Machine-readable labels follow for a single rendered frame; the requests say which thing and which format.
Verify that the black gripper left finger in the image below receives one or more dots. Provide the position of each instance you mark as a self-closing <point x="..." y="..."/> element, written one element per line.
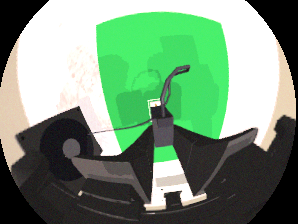
<point x="133" y="166"/>

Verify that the green circuit board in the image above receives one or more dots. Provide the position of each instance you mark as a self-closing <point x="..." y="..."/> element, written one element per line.
<point x="137" y="52"/>

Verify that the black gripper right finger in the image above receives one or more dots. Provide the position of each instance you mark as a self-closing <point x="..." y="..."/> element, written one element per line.
<point x="202" y="157"/>

